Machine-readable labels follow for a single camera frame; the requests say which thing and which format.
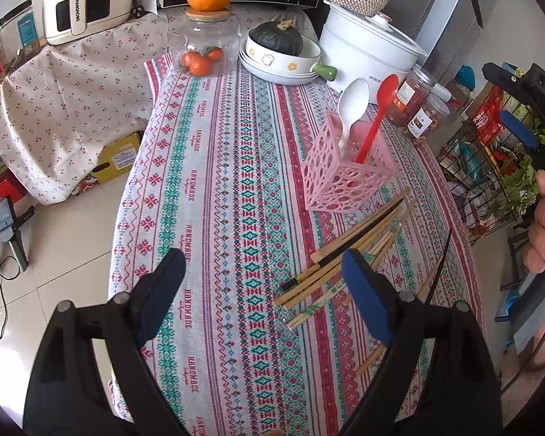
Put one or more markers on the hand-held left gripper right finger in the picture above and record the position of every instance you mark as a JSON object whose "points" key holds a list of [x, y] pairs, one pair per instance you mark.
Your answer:
{"points": [[368, 295]]}

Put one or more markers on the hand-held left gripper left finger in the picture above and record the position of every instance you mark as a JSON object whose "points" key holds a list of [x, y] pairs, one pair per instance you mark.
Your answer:
{"points": [[163, 295]]}

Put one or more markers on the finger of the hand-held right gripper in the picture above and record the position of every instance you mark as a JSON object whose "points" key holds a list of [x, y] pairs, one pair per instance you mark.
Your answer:
{"points": [[517, 129], [504, 76]]}

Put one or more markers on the bundle of wooden chopsticks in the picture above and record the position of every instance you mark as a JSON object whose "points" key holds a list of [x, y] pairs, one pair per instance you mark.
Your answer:
{"points": [[327, 277]]}

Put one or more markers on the black chopstick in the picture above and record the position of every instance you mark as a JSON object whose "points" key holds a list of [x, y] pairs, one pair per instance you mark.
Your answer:
{"points": [[363, 235], [441, 263]]}

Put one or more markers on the pink perforated utensil holder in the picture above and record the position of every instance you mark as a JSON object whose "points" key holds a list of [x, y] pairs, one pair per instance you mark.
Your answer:
{"points": [[345, 181]]}

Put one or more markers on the person's right hand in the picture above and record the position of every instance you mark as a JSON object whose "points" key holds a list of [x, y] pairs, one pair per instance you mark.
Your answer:
{"points": [[542, 222]]}

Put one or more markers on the red snack packet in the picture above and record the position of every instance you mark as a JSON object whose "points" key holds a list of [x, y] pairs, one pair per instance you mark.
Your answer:
{"points": [[486, 120]]}

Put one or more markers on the teal plastic bag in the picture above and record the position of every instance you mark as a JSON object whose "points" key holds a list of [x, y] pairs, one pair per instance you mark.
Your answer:
{"points": [[465, 75]]}

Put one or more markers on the green leafy vegetables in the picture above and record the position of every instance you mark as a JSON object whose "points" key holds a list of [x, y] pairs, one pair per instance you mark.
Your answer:
{"points": [[520, 181]]}

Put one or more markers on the small white bottle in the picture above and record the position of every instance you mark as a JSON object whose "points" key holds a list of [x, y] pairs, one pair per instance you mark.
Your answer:
{"points": [[441, 93]]}

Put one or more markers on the clear jar with dark label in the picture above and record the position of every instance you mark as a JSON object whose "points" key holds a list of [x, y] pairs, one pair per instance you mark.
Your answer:
{"points": [[424, 120]]}

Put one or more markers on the silver refrigerator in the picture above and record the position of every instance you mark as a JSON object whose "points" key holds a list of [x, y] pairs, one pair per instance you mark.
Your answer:
{"points": [[440, 4]]}

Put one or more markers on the clear jar of red chili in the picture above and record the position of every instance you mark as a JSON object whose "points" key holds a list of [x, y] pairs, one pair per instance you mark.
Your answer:
{"points": [[408, 97]]}

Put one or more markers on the striped patterned tablecloth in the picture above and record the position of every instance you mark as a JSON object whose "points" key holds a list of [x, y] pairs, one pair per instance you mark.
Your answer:
{"points": [[236, 190]]}

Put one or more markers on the red plastic spoon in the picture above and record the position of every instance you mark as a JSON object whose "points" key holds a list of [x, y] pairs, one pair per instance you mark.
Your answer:
{"points": [[376, 122]]}

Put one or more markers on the white electric cooking pot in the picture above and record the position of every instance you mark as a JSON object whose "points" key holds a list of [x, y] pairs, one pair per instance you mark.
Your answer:
{"points": [[368, 50]]}

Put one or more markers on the yellow cardboard box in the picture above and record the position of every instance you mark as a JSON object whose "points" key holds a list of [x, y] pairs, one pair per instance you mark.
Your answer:
{"points": [[118, 159]]}

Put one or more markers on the white plastic spoon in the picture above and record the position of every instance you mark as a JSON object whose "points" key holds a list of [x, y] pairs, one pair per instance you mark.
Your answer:
{"points": [[354, 104]]}

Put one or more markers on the grey handheld stand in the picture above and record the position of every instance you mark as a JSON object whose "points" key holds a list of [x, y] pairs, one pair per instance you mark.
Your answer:
{"points": [[7, 227]]}

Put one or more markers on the red cardboard box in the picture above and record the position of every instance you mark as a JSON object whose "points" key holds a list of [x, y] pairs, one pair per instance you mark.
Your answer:
{"points": [[0, 190]]}

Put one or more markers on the white floral cloth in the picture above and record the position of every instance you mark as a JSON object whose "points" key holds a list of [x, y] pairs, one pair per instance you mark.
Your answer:
{"points": [[72, 100]]}

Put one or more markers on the dark green kabocha squash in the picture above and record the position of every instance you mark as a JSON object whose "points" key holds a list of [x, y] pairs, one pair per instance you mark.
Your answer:
{"points": [[276, 38]]}

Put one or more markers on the small tangerine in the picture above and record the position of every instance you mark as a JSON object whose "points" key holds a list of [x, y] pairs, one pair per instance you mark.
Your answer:
{"points": [[190, 59], [201, 67], [215, 53]]}

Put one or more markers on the white ceramic bowl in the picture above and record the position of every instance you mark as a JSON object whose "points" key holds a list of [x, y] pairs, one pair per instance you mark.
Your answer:
{"points": [[272, 61]]}

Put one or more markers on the glass jar with wooden lid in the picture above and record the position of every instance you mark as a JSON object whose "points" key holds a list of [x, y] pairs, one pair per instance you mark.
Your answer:
{"points": [[204, 32]]}

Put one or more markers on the black power plug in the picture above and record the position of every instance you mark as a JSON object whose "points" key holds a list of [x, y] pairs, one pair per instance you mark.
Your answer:
{"points": [[138, 11]]}

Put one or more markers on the clear container with teal label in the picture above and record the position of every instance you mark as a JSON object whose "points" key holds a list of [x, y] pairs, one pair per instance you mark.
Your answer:
{"points": [[25, 32]]}

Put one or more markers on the cream air fryer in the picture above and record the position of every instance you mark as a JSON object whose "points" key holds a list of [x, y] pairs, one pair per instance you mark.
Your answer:
{"points": [[88, 2]]}

